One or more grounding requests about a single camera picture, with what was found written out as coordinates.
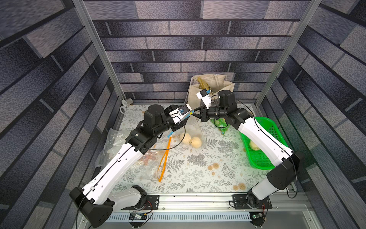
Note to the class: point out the beige round fruit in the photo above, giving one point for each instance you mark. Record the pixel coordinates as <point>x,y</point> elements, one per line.
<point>254,146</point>

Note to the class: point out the green chips bag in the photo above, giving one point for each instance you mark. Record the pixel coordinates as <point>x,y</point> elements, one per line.
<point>221,124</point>

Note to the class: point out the left aluminium frame post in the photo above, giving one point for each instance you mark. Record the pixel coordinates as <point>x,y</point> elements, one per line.
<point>91,30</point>

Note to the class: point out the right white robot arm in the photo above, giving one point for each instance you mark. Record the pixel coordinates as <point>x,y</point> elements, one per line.
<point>287,163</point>

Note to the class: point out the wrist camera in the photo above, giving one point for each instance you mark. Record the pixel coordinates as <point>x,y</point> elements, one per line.
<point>204,96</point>
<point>181,113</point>

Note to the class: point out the right aluminium frame post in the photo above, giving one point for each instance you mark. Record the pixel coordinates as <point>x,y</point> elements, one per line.
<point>308,14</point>

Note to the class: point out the yellow snack packet in tote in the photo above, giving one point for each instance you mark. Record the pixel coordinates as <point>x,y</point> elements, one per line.
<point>203,83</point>

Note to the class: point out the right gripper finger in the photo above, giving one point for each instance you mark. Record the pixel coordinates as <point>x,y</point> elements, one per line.
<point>199,116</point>
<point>199,110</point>

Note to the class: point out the clear bag of buns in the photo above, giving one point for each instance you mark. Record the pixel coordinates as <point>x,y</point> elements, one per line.
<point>191,134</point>

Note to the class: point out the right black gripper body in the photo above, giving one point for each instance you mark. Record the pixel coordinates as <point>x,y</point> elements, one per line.
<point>203,113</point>

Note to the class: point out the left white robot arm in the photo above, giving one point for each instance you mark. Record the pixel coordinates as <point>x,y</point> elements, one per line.
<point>95,200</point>

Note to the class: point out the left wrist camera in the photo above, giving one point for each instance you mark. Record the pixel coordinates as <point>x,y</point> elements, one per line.
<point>181,113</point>

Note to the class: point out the beige canvas tote bag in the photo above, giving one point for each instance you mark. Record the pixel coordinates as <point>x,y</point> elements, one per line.
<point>217,82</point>

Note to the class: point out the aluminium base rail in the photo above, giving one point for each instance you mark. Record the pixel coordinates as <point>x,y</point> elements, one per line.
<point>214,207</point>

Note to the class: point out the clear orange zip-top bag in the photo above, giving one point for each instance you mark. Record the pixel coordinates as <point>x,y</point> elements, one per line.
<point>138,171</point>

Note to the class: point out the circuit board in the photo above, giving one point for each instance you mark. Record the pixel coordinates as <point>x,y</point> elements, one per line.
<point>257,219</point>
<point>138,216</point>

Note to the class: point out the left circuit board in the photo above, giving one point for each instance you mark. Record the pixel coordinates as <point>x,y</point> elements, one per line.
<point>138,216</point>

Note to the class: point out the aluminium frame post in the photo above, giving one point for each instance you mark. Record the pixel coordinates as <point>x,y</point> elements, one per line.
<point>91,30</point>
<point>308,14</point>

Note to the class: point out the right circuit board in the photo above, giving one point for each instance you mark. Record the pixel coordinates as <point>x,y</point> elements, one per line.
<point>257,219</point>

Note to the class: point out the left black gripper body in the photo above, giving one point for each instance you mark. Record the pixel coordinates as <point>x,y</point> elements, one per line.
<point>167,122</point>

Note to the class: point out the green plastic basket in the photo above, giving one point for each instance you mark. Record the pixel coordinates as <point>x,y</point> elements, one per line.
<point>264,132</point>

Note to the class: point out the white cup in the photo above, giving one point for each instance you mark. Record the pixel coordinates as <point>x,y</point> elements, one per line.
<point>125,103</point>

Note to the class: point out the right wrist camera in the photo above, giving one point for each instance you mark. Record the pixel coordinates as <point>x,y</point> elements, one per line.
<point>204,96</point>

